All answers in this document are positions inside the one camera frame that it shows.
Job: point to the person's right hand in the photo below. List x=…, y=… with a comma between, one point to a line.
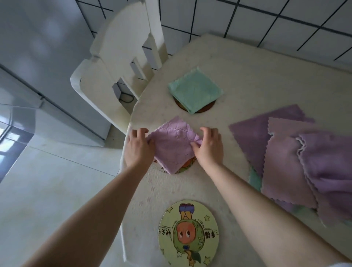
x=210, y=151

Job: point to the person's left hand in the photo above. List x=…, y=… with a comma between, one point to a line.
x=139, y=154

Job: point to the have a nice day coaster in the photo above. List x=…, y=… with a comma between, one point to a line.
x=187, y=165

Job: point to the brown cartoon coaster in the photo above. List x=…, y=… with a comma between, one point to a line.
x=209, y=106

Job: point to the green character round coaster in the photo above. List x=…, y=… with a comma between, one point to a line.
x=189, y=233

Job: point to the person's right forearm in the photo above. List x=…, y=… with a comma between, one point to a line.
x=269, y=225

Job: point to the person's left forearm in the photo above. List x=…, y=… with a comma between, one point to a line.
x=90, y=225

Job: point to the cream speckled tablecloth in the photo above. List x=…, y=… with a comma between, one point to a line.
x=247, y=82

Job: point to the white slatted chair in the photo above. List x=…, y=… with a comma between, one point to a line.
x=121, y=35

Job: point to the white cabinet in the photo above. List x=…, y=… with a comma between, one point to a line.
x=41, y=55

